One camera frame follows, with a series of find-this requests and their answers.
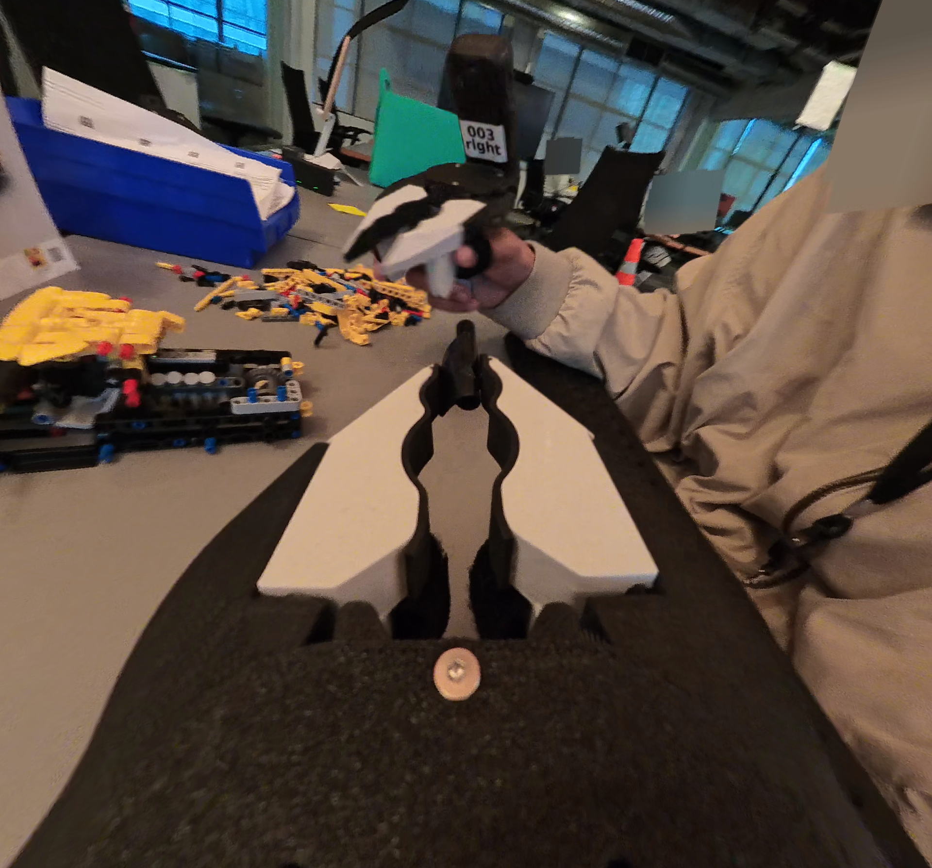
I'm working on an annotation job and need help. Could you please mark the pile of toy bricks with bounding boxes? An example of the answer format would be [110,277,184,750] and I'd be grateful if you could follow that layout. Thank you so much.
[156,260,432,346]

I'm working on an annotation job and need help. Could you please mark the black strap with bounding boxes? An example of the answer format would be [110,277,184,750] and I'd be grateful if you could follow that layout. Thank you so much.
[753,424,932,588]

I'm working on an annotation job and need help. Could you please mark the black desk lamp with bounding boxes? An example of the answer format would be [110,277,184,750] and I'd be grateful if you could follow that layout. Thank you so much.
[316,0,412,155]

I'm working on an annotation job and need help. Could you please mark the white folded paper sheets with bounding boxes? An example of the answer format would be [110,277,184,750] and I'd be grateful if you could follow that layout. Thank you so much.
[40,67,296,217]

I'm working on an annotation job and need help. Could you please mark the grey desk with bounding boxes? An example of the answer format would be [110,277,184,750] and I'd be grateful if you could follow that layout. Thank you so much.
[0,176,609,868]

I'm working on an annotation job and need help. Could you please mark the blue plastic bin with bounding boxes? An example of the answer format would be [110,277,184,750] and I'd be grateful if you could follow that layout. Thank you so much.
[6,96,301,269]

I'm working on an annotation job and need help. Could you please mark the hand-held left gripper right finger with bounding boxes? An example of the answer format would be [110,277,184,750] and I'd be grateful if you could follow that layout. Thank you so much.
[481,357,660,612]

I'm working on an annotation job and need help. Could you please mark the person's right hand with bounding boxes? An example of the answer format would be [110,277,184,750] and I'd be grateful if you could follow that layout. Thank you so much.
[404,226,538,313]

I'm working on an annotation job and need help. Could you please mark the black charger box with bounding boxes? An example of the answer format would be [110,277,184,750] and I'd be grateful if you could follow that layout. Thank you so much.
[283,147,339,197]

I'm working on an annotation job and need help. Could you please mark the partly built toy car chassis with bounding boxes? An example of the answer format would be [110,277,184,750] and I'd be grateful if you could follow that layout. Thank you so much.
[0,287,314,472]

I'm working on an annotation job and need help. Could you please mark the green bin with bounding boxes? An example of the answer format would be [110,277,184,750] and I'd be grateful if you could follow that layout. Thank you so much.
[367,68,467,188]

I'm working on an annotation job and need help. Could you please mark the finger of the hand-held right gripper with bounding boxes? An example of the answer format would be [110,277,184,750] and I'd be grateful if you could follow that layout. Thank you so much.
[375,198,487,284]
[342,185,432,262]

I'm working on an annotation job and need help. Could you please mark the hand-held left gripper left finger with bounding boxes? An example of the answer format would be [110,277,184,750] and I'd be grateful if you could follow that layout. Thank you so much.
[256,366,440,623]

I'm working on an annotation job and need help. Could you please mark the black toy connector red pin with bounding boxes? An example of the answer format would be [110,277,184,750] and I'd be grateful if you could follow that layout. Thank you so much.
[443,320,482,410]

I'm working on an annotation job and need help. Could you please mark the toy car instruction booklet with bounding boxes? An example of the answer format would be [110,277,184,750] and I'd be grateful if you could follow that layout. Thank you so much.
[0,100,80,301]

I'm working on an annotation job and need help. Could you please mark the person's right forearm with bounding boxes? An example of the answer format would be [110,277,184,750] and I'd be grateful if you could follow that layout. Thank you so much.
[481,245,736,403]

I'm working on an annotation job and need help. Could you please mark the black office chair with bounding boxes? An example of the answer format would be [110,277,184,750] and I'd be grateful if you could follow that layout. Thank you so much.
[280,61,365,155]
[553,147,667,250]

